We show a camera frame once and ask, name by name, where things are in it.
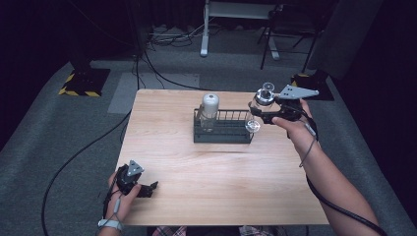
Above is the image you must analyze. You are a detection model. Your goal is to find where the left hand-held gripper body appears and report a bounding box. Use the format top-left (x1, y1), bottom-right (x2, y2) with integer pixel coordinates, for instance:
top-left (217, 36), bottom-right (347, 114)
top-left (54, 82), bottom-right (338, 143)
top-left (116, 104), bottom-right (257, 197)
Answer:
top-left (116, 159), bottom-right (146, 195)

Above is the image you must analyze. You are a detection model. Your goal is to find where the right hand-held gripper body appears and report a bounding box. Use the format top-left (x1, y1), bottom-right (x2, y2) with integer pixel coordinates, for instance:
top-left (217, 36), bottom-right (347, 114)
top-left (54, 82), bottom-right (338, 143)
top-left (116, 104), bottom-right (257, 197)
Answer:
top-left (274, 84), bottom-right (320, 122)

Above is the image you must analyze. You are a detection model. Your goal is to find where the clear bottle with black lid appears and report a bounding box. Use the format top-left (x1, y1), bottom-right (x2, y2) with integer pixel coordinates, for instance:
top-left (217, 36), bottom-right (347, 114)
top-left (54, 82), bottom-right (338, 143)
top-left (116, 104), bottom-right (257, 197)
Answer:
top-left (245, 82), bottom-right (277, 134)

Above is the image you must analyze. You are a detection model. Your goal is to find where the black wire basket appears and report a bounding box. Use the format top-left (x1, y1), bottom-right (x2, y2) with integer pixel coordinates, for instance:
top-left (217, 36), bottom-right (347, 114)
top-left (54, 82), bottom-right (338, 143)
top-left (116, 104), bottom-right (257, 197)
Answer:
top-left (193, 108), bottom-right (257, 145)

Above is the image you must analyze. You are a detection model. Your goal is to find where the clear bottle with white cap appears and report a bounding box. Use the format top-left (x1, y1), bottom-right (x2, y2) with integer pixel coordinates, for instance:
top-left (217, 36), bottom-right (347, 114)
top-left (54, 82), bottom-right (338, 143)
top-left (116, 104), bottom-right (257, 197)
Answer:
top-left (198, 92), bottom-right (220, 133)

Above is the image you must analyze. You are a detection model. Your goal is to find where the person's left hand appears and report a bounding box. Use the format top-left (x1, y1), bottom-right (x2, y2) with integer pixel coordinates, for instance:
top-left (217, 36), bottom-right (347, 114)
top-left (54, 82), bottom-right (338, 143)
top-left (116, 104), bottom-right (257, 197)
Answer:
top-left (103, 171), bottom-right (143, 223)

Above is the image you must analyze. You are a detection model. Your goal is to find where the person's right hand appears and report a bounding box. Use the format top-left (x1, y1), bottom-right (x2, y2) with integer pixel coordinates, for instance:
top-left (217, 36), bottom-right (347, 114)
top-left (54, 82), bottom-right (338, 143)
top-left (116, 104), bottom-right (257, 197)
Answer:
top-left (271, 99), bottom-right (319, 148)

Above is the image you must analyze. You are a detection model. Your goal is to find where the black stand base striped edge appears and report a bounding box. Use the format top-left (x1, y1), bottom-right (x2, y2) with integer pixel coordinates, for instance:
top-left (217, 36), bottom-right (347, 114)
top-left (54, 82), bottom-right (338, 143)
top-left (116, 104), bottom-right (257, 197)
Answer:
top-left (58, 67), bottom-right (111, 98)
top-left (290, 72), bottom-right (335, 101)

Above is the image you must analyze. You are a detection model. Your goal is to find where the white wristband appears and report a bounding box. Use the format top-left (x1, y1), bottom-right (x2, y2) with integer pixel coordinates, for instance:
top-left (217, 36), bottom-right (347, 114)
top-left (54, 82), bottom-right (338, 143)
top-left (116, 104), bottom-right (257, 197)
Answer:
top-left (97, 218), bottom-right (125, 232)

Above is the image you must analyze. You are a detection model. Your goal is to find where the plaid clothing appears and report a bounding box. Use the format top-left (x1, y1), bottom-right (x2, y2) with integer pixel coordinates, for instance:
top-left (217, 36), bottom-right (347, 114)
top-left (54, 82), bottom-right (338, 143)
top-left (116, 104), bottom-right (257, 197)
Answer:
top-left (150, 225), bottom-right (289, 236)

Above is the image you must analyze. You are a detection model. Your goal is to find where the black metal chair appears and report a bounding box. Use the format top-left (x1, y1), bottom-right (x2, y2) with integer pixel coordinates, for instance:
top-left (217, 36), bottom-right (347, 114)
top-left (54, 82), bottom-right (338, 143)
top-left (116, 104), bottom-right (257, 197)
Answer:
top-left (257, 3), bottom-right (325, 74)

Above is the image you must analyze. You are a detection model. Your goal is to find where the grey curtain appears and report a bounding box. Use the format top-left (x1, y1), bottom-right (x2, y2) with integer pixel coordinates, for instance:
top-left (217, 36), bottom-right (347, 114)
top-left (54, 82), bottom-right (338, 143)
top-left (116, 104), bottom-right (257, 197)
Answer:
top-left (308, 0), bottom-right (385, 81)

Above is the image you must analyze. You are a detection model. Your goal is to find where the left hand-held gripper grey cable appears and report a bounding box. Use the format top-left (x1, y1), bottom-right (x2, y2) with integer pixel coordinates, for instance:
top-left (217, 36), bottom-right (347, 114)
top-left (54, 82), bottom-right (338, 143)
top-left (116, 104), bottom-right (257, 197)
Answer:
top-left (102, 188), bottom-right (125, 228)

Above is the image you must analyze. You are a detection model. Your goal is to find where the long black floor cable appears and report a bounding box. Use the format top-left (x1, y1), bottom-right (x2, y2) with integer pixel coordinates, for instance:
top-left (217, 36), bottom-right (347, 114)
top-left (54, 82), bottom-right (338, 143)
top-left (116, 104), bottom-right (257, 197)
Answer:
top-left (40, 110), bottom-right (132, 236)

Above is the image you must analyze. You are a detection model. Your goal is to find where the white desk frame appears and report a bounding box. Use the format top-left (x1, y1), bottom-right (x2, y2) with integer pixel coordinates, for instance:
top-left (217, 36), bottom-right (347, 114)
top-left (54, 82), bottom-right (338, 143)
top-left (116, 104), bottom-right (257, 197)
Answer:
top-left (200, 0), bottom-right (286, 61)

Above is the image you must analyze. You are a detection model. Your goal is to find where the right hand-held gripper black cable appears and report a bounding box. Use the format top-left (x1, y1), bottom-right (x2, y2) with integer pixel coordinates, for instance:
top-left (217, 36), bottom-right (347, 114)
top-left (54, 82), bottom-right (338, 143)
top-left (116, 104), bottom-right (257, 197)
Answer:
top-left (298, 109), bottom-right (390, 236)

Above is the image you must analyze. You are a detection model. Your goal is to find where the tangle of floor cables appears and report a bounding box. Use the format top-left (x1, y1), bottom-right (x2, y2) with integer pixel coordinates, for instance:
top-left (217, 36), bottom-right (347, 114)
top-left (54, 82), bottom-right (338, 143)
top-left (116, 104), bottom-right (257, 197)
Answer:
top-left (147, 22), bottom-right (212, 49)

